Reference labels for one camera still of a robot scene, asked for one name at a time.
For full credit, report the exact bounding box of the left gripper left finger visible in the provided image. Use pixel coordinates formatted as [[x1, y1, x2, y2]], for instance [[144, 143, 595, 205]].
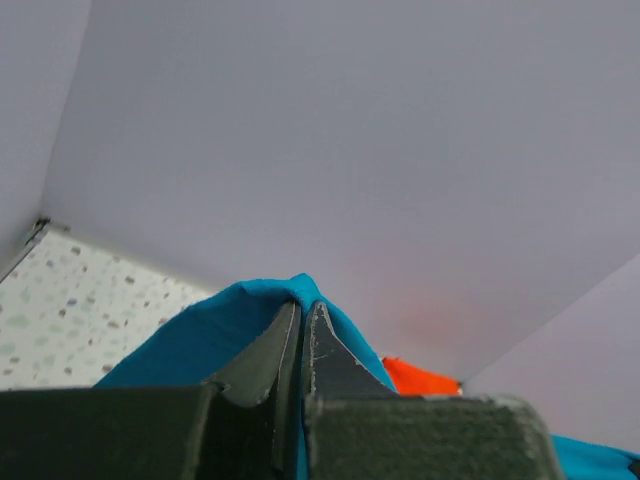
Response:
[[1, 301, 302, 479]]

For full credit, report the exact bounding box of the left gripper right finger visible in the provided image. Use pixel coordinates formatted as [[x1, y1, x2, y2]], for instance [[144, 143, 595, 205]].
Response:
[[302, 302, 564, 480]]

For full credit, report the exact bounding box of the blue t shirt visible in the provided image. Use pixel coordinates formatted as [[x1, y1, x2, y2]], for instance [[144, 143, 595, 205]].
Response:
[[94, 273, 639, 479]]

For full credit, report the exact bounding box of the folded orange t shirt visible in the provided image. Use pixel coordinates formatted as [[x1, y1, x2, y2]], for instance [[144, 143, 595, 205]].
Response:
[[382, 357, 462, 396]]

